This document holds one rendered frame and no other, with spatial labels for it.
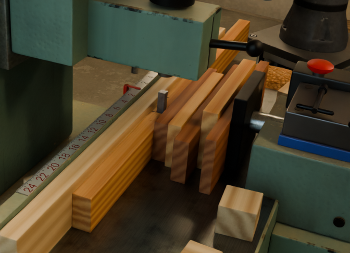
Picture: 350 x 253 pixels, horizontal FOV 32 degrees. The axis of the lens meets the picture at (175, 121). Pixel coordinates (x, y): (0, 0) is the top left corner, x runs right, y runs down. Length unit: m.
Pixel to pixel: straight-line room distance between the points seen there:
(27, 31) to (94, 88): 2.29
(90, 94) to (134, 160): 2.27
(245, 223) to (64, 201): 0.17
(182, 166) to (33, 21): 0.23
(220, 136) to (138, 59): 0.13
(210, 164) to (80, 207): 0.15
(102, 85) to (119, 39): 2.33
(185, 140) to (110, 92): 2.31
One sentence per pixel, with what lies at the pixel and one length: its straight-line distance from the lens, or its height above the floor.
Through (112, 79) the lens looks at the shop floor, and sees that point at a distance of 3.09.
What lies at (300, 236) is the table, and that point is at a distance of 0.68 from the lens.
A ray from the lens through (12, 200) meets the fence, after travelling 0.55.
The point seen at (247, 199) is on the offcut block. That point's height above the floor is 0.93.
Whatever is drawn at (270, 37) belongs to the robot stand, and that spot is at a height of 0.82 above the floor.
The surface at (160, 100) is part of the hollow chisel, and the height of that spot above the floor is 0.95.
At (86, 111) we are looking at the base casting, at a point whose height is 0.80.
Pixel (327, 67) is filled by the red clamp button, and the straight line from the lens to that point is 0.70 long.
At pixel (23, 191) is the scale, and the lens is 0.56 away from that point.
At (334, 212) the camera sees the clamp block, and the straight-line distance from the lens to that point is 0.67.
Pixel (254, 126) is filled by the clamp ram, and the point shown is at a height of 0.95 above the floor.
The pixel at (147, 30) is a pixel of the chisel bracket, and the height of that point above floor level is 1.05.
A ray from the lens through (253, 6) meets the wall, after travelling 4.28.
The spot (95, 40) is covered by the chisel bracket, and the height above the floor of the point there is 1.02.
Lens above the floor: 1.27
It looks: 28 degrees down
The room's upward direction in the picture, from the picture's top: 5 degrees clockwise
